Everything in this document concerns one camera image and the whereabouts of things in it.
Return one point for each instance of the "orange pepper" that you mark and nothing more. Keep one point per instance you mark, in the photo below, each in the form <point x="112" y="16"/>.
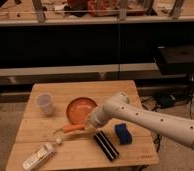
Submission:
<point x="70" y="128"/>

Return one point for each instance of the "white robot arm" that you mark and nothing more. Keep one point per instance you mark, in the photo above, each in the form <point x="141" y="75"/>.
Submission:
<point x="178" y="129"/>

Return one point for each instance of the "orange ceramic bowl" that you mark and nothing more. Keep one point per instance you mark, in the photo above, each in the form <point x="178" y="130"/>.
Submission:
<point x="79" y="108"/>

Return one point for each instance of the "clear plastic cup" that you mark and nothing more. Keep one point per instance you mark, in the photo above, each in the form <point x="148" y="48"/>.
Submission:
<point x="45" y="103"/>

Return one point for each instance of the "blue sponge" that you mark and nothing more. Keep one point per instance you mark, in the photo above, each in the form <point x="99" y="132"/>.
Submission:
<point x="123" y="134"/>

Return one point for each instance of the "wooden table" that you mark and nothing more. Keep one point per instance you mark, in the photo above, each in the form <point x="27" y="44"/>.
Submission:
<point x="79" y="151"/>

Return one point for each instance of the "black striped eraser block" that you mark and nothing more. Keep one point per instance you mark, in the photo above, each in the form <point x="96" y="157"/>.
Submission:
<point x="106" y="146"/>

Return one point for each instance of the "black box on right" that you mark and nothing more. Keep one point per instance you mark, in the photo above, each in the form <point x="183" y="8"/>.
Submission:
<point x="176" y="60"/>

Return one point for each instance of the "white plastic bottle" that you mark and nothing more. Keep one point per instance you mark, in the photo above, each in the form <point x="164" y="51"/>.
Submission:
<point x="40" y="156"/>

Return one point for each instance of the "long wooden shelf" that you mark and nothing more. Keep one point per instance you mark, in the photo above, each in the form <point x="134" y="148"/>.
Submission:
<point x="91" y="12"/>

